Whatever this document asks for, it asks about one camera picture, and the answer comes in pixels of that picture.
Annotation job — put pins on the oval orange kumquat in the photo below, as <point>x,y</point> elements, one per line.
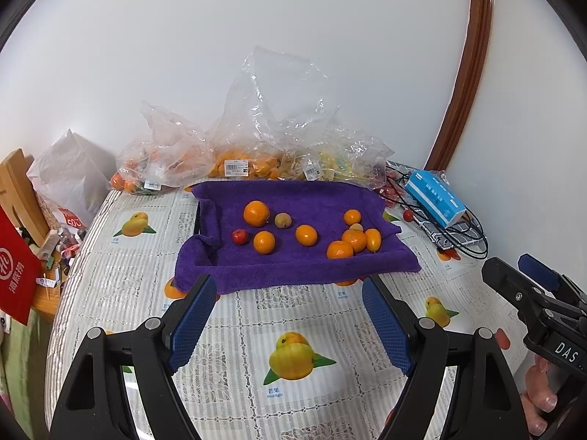
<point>372,239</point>

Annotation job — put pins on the clear bag of tangerines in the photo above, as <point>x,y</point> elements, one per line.
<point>160,165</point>

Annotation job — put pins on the red paper bag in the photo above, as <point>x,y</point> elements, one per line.
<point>16,266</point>

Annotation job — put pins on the small red fruit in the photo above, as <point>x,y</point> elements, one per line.
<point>239,237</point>
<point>407,214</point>

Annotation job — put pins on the small yellowish fruit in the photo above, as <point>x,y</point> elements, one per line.
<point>356,227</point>

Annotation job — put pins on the person's right hand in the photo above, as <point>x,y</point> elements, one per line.
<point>536,392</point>

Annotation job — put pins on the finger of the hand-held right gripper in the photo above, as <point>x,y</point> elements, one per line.
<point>509,284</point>
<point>536,269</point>

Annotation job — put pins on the white plastic bag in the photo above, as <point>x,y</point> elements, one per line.
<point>73,169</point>

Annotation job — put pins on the clear bag of yellow fruit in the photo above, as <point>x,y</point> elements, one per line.
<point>339,160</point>

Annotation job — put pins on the clear bag of brown fruit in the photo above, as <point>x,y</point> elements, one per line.
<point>291,169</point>

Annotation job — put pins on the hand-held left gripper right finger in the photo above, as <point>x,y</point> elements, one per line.
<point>387,325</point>

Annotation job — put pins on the pile of small bottles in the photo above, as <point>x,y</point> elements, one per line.
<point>59,247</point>

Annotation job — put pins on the clear bag of red fruit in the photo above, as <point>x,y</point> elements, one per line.
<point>390,188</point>

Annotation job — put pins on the brown kiwi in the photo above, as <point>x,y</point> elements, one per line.
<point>283,220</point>

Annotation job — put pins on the blue tissue box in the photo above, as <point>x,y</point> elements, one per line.
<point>433,197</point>

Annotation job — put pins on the brown wooden door frame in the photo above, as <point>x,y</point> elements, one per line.
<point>472,55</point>

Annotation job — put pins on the purple towel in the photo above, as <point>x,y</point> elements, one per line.
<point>293,261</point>

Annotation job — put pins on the fruit print tablecloth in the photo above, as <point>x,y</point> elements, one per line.
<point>238,343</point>

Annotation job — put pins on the large orange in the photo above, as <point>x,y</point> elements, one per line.
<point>354,240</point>

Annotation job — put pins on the clear bag of kumquats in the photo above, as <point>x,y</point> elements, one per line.
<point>275,110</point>

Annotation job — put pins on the wooden side table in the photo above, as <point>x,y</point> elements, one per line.
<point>46,298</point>

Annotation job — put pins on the wooden chair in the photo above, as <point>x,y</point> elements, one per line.
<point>18,183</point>

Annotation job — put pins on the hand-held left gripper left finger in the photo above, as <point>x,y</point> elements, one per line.
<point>192,325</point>

